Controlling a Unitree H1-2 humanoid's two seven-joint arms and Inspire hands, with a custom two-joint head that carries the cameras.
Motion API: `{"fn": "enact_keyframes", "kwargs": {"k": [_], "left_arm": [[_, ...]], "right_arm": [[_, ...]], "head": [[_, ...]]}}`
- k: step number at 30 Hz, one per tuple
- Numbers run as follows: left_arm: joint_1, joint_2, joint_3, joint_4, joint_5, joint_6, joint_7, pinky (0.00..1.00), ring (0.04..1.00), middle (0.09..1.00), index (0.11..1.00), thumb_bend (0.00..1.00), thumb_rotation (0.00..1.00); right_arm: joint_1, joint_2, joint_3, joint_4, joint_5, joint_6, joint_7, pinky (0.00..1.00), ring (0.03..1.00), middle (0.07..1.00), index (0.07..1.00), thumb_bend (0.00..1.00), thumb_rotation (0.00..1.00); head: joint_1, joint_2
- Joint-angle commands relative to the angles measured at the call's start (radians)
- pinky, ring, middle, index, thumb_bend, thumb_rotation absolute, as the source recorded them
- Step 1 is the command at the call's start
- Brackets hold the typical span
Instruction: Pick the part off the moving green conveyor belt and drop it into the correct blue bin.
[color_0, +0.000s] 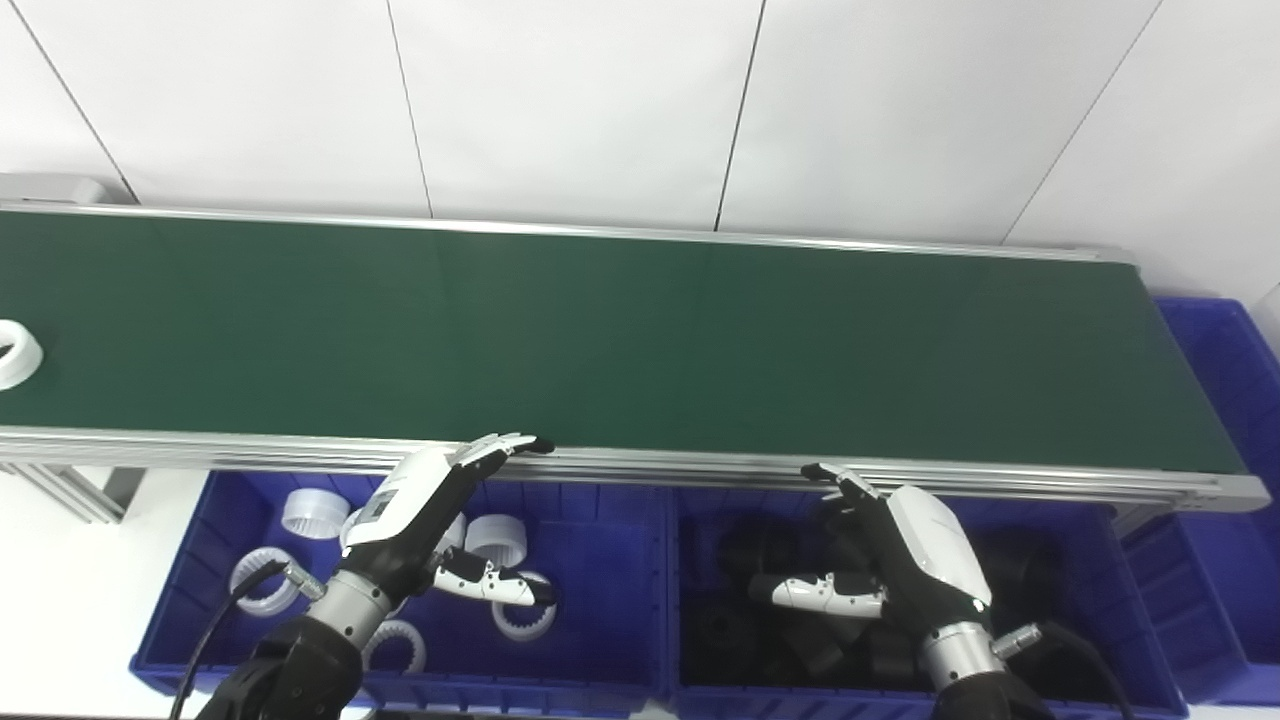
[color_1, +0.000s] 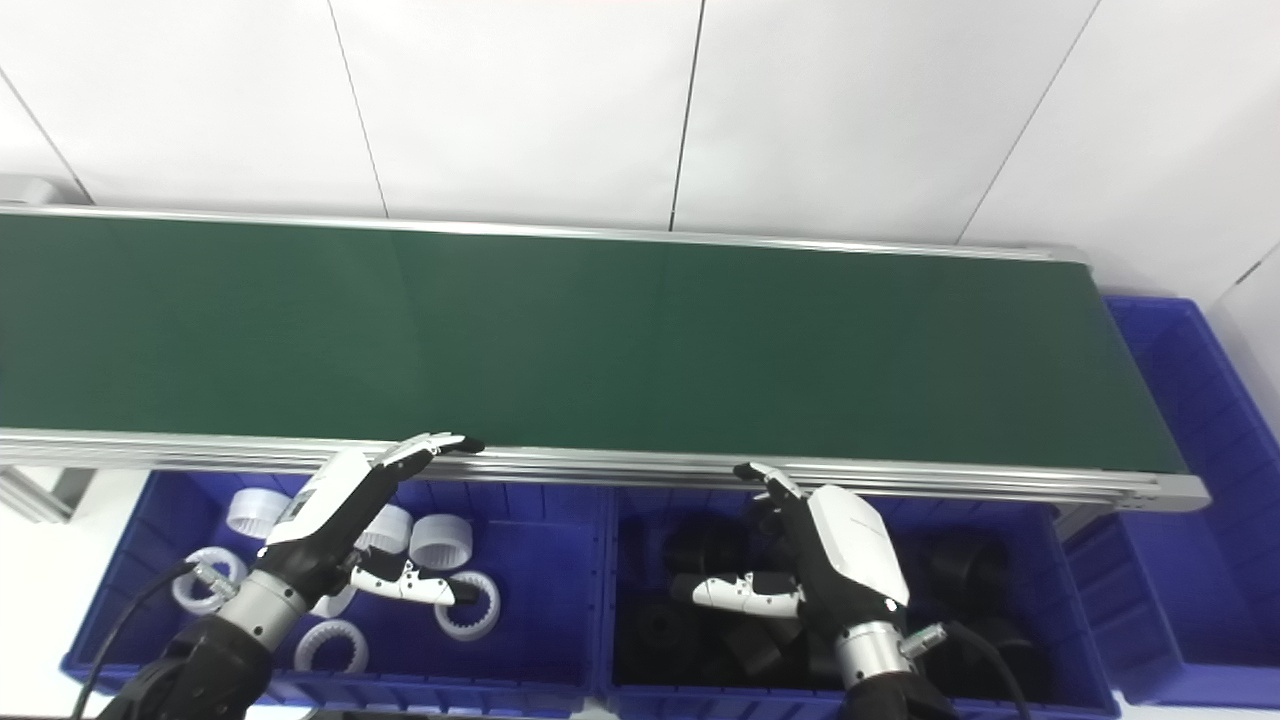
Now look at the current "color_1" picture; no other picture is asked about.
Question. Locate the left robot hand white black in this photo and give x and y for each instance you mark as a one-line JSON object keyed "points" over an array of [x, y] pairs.
{"points": [[320, 495]]}

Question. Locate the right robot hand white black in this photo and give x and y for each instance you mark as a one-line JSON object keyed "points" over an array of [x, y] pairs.
{"points": [[850, 545]]}

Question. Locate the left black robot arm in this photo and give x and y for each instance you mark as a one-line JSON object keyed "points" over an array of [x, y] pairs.
{"points": [[215, 665]]}

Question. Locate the blue bin with black parts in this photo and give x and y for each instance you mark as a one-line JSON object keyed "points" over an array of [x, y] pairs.
{"points": [[1060, 620]]}

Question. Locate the aluminium conveyor leg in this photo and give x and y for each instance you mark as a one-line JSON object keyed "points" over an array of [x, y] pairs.
{"points": [[45, 495], [1080, 520]]}

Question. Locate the blue bin with white parts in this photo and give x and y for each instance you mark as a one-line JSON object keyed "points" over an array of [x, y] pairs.
{"points": [[540, 620]]}

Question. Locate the empty blue bin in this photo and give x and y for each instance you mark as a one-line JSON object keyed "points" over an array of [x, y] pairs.
{"points": [[1180, 520]]}

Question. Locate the green conveyor belt aluminium frame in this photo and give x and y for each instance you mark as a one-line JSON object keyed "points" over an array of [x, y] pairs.
{"points": [[600, 350]]}

